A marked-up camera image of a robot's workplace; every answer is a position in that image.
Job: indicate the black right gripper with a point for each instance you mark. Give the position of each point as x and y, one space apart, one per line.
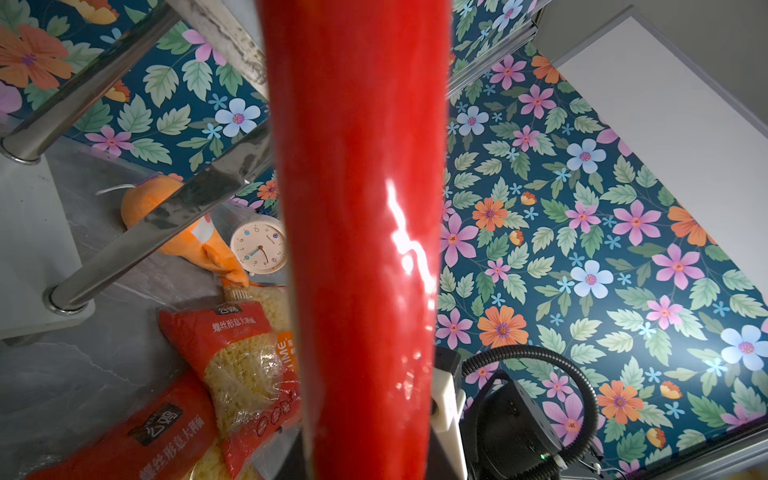
506 435

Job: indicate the red macaroni bag small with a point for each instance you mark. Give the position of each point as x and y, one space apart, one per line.
232 349

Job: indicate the red macaroni bag large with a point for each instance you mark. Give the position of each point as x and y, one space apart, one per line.
173 437

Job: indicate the red spaghetti pack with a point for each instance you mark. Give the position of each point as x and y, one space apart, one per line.
358 114

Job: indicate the white two-tier shelf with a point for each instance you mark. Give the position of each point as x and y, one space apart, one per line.
60 245

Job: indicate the orange macaroni bag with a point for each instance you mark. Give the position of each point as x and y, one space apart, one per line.
274 302

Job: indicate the pink round alarm clock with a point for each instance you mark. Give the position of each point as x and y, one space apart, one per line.
260 245

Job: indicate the orange fish plush toy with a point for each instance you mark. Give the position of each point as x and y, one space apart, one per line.
200 244

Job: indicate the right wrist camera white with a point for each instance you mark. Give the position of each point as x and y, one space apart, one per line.
446 458

